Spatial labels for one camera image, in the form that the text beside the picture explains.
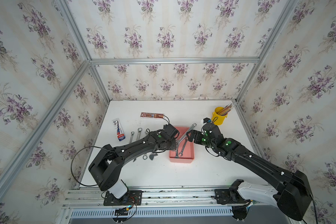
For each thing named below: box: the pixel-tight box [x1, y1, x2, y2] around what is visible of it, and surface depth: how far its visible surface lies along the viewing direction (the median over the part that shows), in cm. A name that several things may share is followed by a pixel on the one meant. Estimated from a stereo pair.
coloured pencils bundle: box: [217, 103, 234, 116], surface depth 99 cm
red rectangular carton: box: [140, 112, 165, 119], surface depth 110 cm
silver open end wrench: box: [175, 140, 179, 159], surface depth 92 cm
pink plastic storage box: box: [168, 126, 195, 164], surface depth 91 cm
